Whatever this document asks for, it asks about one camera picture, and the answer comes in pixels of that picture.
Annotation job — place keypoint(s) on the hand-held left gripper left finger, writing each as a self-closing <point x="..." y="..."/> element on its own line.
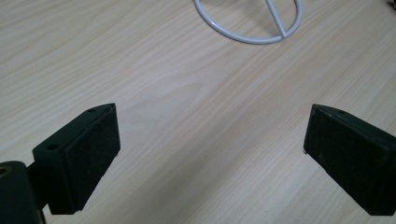
<point x="77" y="158"/>

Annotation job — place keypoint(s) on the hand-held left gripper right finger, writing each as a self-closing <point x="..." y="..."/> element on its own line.
<point x="351" y="155"/>

